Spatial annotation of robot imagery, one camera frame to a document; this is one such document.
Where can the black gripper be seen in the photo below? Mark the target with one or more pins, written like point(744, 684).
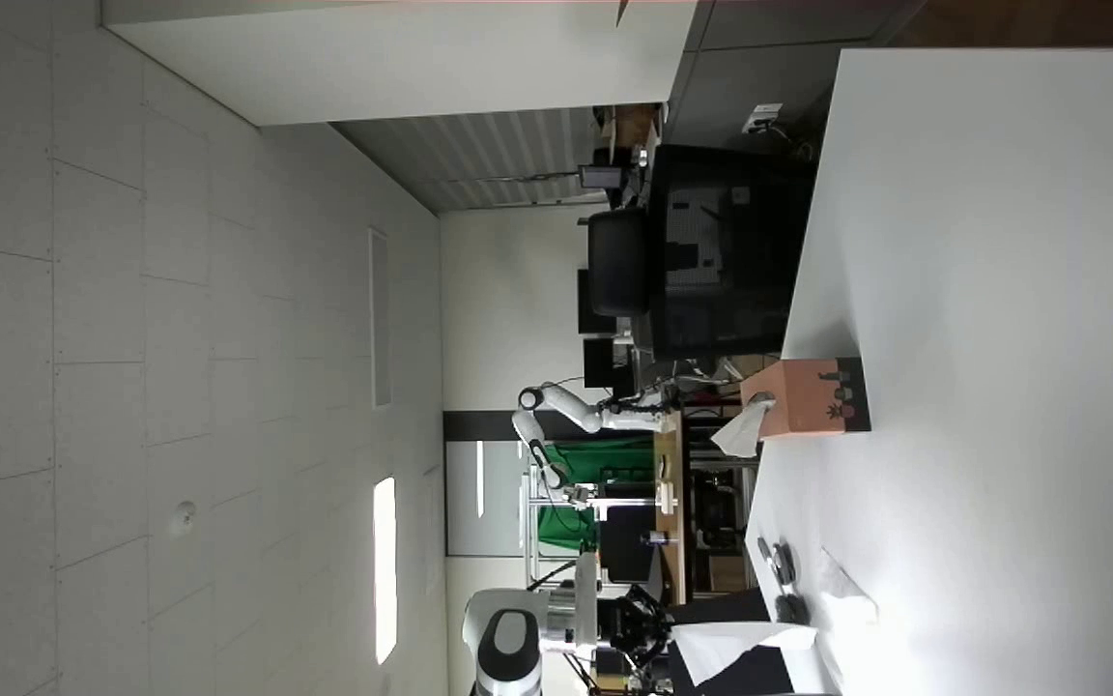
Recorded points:
point(628, 616)

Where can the orange tissue box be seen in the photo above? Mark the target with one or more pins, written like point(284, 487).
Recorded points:
point(800, 392)

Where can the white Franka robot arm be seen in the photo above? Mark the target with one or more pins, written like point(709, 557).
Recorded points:
point(503, 643)

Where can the small white robot arm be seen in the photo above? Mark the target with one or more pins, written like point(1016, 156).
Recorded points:
point(580, 407)

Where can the brown cardboard box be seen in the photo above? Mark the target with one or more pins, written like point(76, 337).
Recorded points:
point(628, 123)

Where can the small white box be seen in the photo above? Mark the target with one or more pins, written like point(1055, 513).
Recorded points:
point(763, 118)

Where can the black case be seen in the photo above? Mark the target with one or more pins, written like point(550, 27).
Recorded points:
point(763, 682)

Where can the wooden shelf rack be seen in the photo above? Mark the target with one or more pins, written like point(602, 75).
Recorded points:
point(713, 515)

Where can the bright ceiling light panel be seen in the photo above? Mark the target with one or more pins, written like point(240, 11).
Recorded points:
point(384, 564)

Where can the black computer monitor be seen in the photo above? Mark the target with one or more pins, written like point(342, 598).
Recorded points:
point(735, 258)

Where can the pale round ceiling detector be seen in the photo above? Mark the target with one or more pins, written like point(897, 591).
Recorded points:
point(182, 518)

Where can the grey corrugated panel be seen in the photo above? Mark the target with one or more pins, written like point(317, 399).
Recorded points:
point(494, 161)

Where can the white cabinet block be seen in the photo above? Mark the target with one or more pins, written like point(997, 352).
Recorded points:
point(387, 60)

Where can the white metal frame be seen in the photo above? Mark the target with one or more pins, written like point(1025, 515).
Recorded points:
point(531, 515)

